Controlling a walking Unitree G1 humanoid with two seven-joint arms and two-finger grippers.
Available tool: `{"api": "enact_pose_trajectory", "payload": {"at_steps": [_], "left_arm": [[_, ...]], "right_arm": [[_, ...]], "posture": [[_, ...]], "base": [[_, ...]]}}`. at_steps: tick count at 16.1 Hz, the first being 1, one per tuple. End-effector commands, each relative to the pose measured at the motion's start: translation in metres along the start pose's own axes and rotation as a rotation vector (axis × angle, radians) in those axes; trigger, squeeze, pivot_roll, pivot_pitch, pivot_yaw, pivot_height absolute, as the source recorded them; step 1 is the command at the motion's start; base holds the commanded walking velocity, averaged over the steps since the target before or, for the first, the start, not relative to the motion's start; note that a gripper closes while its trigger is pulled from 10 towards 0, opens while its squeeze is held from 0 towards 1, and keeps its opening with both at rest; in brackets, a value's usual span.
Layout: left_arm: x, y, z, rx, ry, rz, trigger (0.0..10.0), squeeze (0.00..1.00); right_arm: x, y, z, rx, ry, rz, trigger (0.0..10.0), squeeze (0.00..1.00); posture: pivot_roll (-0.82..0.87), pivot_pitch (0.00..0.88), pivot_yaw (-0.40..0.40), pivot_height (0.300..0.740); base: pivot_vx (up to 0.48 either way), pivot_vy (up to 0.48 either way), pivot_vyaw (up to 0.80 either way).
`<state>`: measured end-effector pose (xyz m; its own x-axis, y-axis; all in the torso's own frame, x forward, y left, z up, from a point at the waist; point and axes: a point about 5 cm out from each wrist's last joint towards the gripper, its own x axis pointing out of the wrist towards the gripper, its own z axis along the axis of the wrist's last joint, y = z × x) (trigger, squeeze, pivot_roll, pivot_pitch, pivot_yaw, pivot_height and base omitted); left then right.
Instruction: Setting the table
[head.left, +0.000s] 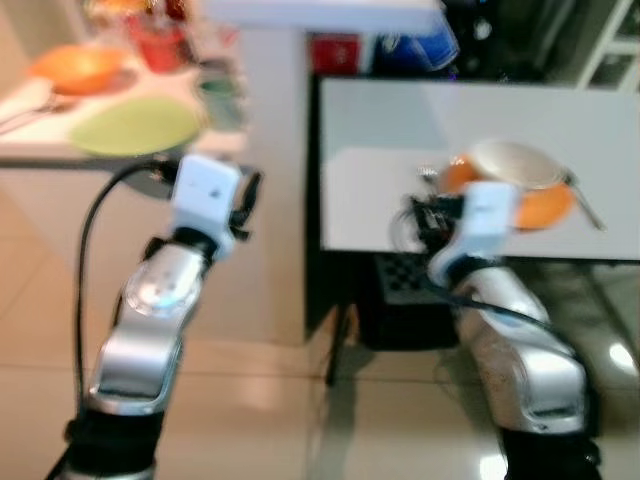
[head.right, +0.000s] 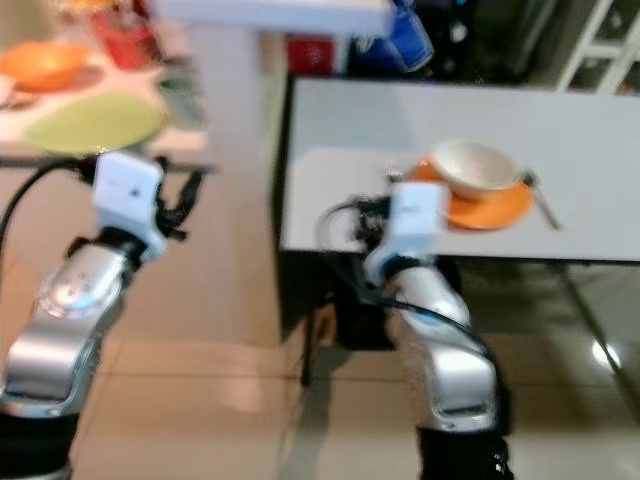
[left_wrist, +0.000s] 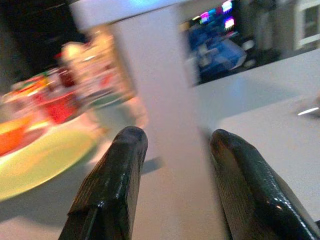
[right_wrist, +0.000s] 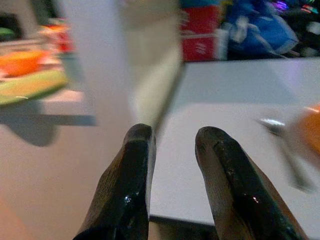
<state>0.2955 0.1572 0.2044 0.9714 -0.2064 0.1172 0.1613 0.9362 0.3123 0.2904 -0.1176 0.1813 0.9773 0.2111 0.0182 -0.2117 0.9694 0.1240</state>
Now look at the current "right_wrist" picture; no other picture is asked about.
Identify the green plate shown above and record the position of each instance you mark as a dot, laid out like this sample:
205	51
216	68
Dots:
30	85

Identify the silver metal utensil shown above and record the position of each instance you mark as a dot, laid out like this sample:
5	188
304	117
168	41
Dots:
282	147

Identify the orange plate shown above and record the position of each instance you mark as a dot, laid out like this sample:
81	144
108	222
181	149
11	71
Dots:
308	130

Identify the blue bag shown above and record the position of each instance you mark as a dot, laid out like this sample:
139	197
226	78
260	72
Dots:
257	32

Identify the orange bowl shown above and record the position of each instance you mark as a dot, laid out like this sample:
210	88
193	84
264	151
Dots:
21	62

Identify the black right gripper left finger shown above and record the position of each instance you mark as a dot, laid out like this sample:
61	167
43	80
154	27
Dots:
122	185

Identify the red box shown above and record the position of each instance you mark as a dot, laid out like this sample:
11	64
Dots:
200	32

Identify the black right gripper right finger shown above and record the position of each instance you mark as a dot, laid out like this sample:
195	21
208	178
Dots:
237	185

